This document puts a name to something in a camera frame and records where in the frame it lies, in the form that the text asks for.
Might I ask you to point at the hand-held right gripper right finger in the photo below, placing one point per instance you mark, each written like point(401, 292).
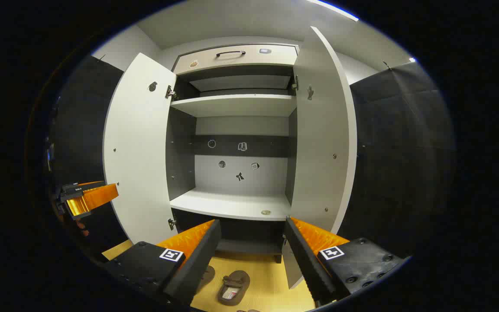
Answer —
point(308, 260)

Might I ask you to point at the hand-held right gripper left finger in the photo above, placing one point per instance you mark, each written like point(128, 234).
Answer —
point(197, 260)

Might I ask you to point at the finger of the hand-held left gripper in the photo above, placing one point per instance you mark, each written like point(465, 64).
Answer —
point(85, 185)
point(95, 198)

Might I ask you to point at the brown fuzzy shoe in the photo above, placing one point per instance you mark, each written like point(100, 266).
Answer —
point(208, 275)
point(234, 288)

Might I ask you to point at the white shoe cabinet door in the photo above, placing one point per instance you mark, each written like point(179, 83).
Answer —
point(321, 143)
point(139, 143)

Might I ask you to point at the white shoe cabinet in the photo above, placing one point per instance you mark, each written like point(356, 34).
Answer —
point(232, 125)

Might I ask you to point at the metal door hinge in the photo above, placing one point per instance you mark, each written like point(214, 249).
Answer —
point(170, 92)
point(295, 82)
point(171, 223)

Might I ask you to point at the dark grey cabinet shelf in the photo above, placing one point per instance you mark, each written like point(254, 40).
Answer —
point(249, 247)

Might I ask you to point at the white cabinet shelf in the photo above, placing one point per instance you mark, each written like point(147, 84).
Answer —
point(228, 203)
point(236, 104)

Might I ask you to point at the beige cabinet drawer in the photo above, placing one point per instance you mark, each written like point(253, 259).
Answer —
point(215, 63)

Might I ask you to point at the black cloth clip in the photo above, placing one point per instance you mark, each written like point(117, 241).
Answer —
point(101, 57)
point(387, 66)

